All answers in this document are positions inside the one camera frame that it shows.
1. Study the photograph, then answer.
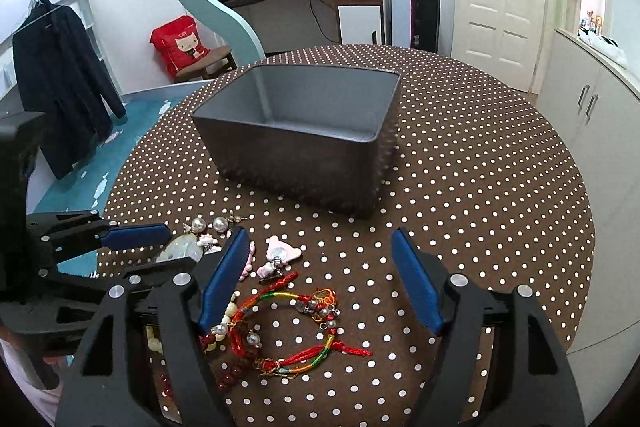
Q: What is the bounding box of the dark hanging coat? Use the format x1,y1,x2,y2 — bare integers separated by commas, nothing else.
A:
12,0,127,180

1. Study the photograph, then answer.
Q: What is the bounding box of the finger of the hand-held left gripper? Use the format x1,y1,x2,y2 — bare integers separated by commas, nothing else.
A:
39,256,199,295
25,209,174,267

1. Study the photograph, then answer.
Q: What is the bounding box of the white door desk cabinet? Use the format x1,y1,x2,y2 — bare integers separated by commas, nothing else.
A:
337,0,387,48

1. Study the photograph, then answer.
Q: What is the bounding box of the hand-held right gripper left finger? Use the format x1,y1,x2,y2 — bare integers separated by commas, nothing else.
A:
54,227,251,427

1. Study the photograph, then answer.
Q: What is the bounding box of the pink figure hair clip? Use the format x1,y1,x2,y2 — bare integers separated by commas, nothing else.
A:
257,257,287,284

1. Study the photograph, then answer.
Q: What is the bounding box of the colourful braided rope bracelet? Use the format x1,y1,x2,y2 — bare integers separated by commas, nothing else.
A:
231,271,342,333

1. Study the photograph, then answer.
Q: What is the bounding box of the white cupboard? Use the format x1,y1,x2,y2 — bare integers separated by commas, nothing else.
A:
537,27,640,358

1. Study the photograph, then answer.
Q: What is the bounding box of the blue printed bed sheet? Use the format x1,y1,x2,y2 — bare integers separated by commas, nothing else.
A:
25,84,212,279

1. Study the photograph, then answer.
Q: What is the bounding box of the small figurines group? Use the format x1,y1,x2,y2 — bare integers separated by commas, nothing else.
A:
579,9,604,36

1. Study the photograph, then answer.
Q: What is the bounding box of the red cat print bag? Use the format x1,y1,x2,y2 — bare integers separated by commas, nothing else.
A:
150,16,211,80

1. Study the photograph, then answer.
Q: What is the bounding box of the pink pig charm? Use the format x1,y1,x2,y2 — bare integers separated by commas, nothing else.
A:
265,235,304,264

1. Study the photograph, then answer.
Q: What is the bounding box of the white suitcase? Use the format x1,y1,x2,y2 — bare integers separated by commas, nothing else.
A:
390,0,418,50

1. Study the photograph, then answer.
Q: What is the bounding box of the white plastic bag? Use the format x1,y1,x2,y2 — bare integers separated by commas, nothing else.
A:
582,32,632,64

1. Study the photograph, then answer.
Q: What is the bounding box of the wooden stool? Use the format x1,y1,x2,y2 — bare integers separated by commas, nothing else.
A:
175,46,239,82

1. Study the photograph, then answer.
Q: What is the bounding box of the grey storage box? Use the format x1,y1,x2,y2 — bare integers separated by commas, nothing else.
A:
191,63,402,220

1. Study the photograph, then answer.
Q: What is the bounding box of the white panel door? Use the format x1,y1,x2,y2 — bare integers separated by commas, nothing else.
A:
450,0,544,94

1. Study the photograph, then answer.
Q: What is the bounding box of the dark red bead bracelet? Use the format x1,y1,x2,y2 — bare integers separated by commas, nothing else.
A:
159,321,268,400

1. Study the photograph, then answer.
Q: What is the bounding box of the person's left forearm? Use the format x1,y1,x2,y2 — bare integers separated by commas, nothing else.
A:
0,327,63,425

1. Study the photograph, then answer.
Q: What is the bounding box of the small pink charm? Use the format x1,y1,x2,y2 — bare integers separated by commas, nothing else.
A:
198,232,227,254

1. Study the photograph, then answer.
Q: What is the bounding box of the cream bead bracelet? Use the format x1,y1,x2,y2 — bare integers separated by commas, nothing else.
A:
146,291,239,354

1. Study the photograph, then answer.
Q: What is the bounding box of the brown polka dot tablecloth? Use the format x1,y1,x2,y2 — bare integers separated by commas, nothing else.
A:
97,44,596,427

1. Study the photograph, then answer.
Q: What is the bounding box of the black suitcase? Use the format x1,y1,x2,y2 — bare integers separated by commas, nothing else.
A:
410,0,442,54

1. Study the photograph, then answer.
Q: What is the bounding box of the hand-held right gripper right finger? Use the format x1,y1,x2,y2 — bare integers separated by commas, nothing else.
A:
390,227,586,427

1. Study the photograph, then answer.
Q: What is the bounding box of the pale jade pendant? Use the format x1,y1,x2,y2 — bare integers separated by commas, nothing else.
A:
156,234,206,263

